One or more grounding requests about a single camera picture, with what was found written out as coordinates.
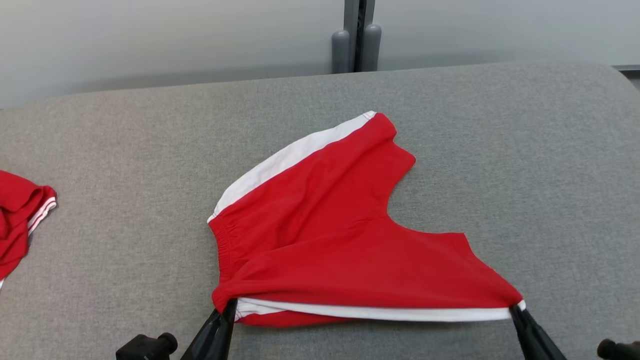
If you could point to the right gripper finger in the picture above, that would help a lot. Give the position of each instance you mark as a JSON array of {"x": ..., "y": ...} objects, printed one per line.
[
  {"x": 545, "y": 345},
  {"x": 527, "y": 345}
]

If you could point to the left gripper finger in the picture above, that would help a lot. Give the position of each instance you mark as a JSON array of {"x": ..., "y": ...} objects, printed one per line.
[
  {"x": 205, "y": 340},
  {"x": 227, "y": 335}
]

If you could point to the red shorts white stripe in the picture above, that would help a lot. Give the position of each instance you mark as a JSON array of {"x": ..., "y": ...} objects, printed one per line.
[{"x": 325, "y": 240}]

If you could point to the red Bulls 23 jersey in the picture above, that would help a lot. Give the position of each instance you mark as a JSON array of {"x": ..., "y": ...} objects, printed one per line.
[{"x": 15, "y": 220}]

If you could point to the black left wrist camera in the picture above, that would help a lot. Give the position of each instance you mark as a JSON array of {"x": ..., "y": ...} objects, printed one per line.
[{"x": 145, "y": 347}]

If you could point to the grey partition post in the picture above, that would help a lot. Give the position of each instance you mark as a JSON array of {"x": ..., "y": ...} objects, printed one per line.
[{"x": 356, "y": 40}]

